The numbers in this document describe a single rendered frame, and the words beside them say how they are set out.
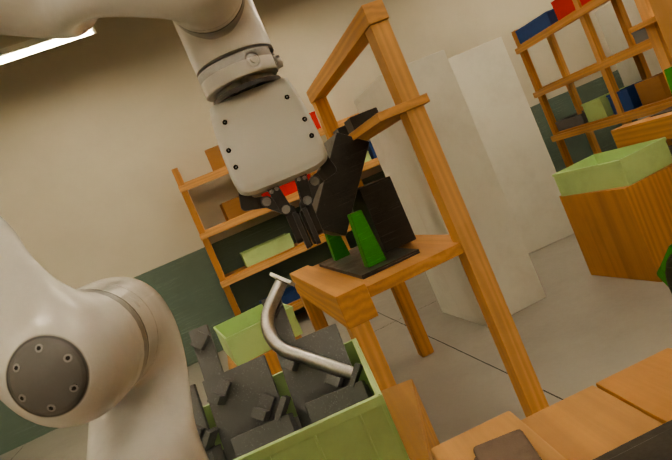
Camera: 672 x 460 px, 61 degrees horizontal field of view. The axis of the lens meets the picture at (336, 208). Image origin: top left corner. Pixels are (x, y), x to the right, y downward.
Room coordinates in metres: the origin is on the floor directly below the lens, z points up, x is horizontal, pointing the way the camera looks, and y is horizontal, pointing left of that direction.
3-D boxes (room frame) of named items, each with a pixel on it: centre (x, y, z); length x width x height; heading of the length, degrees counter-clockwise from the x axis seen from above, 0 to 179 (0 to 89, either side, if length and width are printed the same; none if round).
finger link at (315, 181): (0.59, 0.02, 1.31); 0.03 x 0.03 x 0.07; 6
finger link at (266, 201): (0.59, 0.05, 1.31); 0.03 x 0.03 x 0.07; 6
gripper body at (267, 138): (0.59, 0.04, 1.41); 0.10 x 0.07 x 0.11; 96
